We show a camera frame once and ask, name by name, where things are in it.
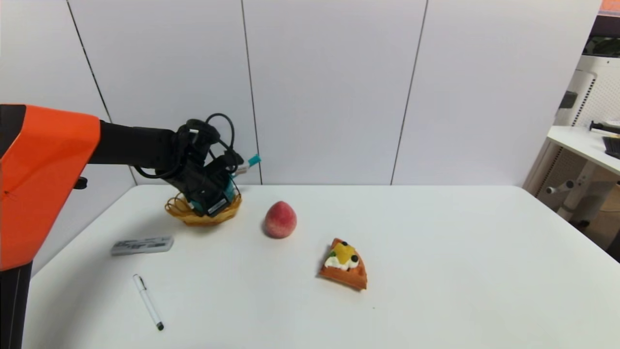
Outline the pink red peach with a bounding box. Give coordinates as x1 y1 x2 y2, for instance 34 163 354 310
264 201 297 239

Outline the black tool on desk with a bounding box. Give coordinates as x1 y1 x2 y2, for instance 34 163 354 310
589 121 620 136

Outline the white marker pen black cap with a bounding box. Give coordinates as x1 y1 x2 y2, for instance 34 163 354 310
133 274 165 332

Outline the black looped cable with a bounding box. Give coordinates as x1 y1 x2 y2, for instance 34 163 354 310
133 113 244 181

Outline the waffle slice with fruit topping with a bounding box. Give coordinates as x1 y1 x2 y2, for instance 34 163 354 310
318 238 368 291

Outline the white height-adjustable desk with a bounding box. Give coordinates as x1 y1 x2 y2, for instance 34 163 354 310
523 125 620 253

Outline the white perforated cabinet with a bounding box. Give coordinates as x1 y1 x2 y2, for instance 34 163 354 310
555 54 620 128

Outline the orange object at edge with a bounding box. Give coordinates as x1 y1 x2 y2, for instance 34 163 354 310
165 191 243 227

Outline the white desk crank handle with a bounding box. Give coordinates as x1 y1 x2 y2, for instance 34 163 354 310
546 180 577 195

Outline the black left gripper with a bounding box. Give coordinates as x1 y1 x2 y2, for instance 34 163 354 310
174 162 236 218

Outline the teal white cable plug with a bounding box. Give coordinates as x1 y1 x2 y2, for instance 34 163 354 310
236 154 262 174

